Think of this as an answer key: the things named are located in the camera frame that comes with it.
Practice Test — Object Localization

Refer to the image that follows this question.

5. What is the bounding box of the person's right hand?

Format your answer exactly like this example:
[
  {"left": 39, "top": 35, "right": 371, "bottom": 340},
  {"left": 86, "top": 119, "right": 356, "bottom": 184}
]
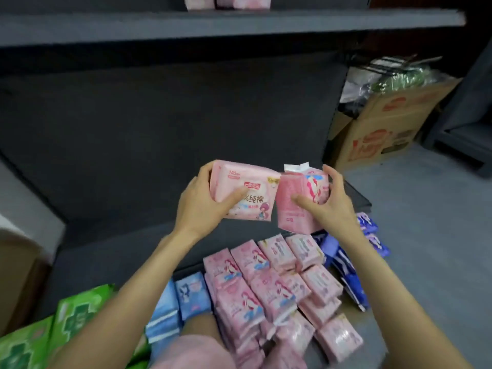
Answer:
[{"left": 291, "top": 164, "right": 359, "bottom": 243}]

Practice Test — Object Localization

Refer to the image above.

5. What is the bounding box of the person's left hand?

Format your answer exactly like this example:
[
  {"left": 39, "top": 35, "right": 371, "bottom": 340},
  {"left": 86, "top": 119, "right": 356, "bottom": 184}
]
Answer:
[{"left": 174, "top": 162, "right": 249, "bottom": 242}]

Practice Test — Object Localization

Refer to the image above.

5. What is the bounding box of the pink pad packet white flap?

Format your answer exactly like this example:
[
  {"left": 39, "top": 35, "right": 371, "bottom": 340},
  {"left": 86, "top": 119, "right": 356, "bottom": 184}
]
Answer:
[{"left": 276, "top": 162, "right": 331, "bottom": 233}]

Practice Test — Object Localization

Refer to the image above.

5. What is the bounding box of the wide pink pad packet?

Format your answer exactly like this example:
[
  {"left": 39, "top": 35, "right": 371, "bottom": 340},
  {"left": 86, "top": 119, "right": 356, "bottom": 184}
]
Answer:
[{"left": 209, "top": 160, "right": 282, "bottom": 222}]

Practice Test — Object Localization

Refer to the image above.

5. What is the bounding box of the person's right forearm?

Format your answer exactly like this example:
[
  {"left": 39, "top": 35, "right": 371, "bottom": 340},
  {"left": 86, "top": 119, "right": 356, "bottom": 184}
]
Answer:
[{"left": 327, "top": 226, "right": 466, "bottom": 369}]

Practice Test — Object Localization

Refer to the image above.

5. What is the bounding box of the person's left forearm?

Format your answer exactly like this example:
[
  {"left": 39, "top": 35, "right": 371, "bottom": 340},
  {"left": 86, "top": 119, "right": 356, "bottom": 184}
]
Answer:
[{"left": 46, "top": 226, "right": 223, "bottom": 369}]

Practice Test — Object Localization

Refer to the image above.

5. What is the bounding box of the pile of dark blue packets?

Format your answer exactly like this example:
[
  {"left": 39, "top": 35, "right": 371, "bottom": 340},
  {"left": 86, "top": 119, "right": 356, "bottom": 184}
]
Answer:
[{"left": 312, "top": 212, "right": 391, "bottom": 312}]

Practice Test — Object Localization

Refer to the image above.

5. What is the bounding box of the pile of pink packets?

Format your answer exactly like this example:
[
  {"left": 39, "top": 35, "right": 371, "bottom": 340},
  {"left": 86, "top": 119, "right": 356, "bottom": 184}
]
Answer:
[{"left": 202, "top": 233, "right": 364, "bottom": 369}]

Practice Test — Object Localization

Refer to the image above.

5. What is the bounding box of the light blue pad packet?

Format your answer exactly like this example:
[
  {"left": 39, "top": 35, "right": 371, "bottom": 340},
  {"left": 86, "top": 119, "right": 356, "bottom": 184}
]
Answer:
[
  {"left": 145, "top": 280, "right": 182, "bottom": 344},
  {"left": 175, "top": 271, "right": 213, "bottom": 322}
]

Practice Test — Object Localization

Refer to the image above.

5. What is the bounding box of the dark grey shelving unit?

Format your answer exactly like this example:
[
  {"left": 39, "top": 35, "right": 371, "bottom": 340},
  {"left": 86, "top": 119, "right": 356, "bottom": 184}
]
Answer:
[{"left": 0, "top": 0, "right": 467, "bottom": 323}]

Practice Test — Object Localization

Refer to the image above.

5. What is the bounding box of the cardboard box red print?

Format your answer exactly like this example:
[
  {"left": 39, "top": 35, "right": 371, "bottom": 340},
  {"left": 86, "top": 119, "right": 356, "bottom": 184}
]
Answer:
[{"left": 325, "top": 77, "right": 463, "bottom": 174}]

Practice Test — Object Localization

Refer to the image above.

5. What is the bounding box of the clear plastic bag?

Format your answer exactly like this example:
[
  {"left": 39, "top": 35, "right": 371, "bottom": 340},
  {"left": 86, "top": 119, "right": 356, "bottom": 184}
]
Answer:
[{"left": 339, "top": 57, "right": 387, "bottom": 110}]

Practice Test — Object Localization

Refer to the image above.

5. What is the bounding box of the green plastic bag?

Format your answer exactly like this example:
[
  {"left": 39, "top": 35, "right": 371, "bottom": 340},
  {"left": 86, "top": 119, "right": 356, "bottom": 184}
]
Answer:
[{"left": 370, "top": 65, "right": 440, "bottom": 94}]

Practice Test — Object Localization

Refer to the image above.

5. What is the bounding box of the green pad packet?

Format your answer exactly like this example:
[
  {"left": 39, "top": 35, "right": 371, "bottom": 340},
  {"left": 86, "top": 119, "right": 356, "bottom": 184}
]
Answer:
[
  {"left": 47, "top": 284, "right": 117, "bottom": 356},
  {"left": 0, "top": 316, "right": 55, "bottom": 369},
  {"left": 125, "top": 333, "right": 151, "bottom": 369}
]

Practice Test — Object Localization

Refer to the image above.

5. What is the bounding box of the grey shelf rack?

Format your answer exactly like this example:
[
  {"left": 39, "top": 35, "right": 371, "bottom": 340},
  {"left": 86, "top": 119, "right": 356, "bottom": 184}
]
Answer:
[{"left": 422, "top": 42, "right": 492, "bottom": 178}]

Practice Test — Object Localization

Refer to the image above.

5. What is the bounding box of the plain brown cardboard box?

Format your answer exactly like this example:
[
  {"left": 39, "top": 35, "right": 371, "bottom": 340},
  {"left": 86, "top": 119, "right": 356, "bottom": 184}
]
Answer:
[{"left": 0, "top": 217, "right": 51, "bottom": 338}]

